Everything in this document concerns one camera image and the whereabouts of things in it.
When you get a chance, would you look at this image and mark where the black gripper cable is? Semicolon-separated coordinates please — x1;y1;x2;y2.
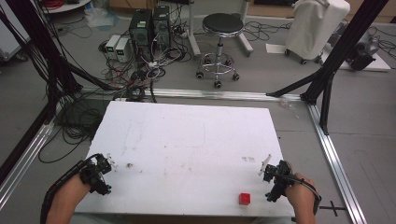
281;174;323;217

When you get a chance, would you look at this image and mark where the aluminium floor rail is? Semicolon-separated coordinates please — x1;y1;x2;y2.
80;87;303;103
0;119;57;211
306;102;368;224

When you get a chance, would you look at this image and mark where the black machine on white board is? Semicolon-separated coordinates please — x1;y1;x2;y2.
321;29;392;73

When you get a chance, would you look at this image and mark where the white power supply unit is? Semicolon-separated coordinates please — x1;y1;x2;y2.
114;36;131;63
105;34;121;60

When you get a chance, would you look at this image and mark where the white covered cart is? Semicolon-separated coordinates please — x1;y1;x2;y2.
284;0;351;65

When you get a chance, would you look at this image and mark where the black round stool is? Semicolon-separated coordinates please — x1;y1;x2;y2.
195;12;246;90

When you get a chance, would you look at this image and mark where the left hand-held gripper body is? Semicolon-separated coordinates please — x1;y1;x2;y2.
78;153;113;196

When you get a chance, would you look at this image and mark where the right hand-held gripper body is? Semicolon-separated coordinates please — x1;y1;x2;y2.
262;160;296;203

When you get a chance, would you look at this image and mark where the red cube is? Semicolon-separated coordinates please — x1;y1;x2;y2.
238;192;252;206

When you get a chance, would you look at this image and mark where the black computer tower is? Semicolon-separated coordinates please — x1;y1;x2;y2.
151;5;172;50
128;8;153;62

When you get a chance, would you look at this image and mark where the black metal frame post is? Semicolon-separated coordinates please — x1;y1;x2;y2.
0;0;122;125
265;0;390;136

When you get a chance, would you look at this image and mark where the person's left hand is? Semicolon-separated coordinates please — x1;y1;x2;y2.
55;173;93;216

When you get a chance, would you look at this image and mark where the person's right hand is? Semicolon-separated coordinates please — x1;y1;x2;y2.
284;172;318;216

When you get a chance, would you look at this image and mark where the tangle of floor cables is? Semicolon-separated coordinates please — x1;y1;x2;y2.
37;3;200;164

